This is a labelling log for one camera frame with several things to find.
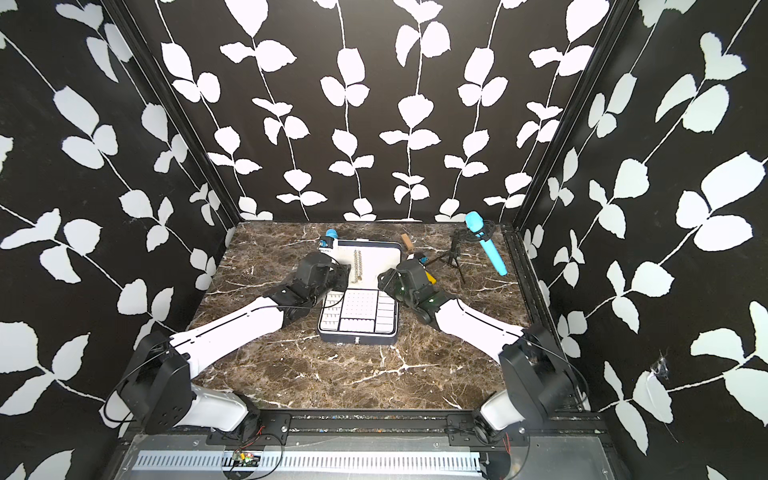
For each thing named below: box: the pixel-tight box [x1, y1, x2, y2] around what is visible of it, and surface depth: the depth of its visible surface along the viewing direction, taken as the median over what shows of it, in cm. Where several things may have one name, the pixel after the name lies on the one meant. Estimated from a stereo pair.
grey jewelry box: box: [318, 240, 403, 345], surface depth 89 cm
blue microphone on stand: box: [466, 211, 508, 277], surface depth 88 cm
